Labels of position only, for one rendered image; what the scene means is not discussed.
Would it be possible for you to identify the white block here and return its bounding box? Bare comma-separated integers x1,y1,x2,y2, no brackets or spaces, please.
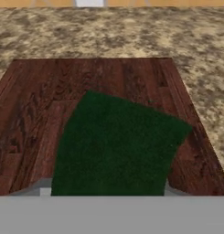
74,0,105,8

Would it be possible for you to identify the dark green sponge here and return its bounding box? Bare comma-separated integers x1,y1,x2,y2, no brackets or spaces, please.
50,90,194,197

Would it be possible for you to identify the dark wooden cutting board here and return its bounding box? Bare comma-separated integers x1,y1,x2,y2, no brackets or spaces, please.
0,58,224,197

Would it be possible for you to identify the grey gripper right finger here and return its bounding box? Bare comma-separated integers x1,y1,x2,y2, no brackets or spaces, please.
164,178,190,197

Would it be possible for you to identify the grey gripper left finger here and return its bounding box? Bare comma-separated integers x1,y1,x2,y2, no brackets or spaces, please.
8,177,53,197

